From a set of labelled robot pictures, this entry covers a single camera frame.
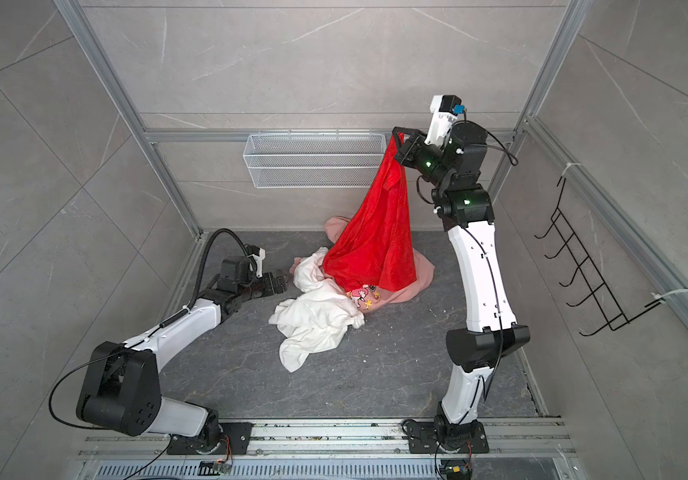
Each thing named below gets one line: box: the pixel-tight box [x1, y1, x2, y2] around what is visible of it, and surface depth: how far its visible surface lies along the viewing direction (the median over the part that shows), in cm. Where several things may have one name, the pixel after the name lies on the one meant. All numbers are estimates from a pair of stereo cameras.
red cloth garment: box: [323, 133, 417, 289], surface depth 83 cm
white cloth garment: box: [268, 247, 365, 373], surface depth 92 cm
